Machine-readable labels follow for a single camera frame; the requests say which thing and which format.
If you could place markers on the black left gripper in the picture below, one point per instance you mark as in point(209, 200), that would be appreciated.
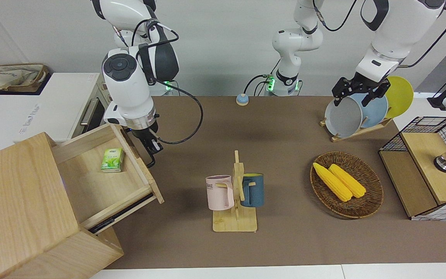
point(358, 86)

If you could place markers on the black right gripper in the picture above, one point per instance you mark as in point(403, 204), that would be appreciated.
point(143, 133)

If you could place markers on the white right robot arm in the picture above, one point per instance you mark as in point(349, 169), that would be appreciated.
point(126, 89)

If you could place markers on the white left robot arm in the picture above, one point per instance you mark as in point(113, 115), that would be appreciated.
point(397, 35)

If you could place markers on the wooden drawer cabinet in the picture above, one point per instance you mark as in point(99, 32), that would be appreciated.
point(14, 201)

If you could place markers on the grey plate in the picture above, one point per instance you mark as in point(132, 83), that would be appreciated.
point(343, 118)

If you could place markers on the light blue plate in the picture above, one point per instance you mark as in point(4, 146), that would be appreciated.
point(374, 112)

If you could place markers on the wooden plate rack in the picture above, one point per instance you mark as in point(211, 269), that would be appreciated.
point(370, 128)

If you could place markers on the green tissue pack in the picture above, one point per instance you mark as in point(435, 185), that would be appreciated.
point(112, 160)

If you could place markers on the yellow plate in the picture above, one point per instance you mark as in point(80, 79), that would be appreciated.
point(401, 97)

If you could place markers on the pink mug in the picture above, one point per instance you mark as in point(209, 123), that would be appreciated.
point(217, 193)

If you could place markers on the yellow corn cob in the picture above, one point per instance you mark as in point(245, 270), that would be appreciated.
point(349, 181)
point(331, 181)

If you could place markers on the small blue bell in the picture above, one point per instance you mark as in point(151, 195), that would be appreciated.
point(242, 100)

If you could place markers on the brown wicker basket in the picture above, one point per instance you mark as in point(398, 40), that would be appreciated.
point(366, 205)

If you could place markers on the white toaster oven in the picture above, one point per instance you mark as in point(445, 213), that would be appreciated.
point(52, 108)

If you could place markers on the dark blue mug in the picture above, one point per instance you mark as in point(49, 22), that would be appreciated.
point(254, 192)

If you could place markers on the wooden mug tree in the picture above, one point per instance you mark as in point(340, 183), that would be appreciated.
point(235, 223)

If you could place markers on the beige bag in black box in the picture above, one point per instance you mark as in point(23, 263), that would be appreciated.
point(10, 77)

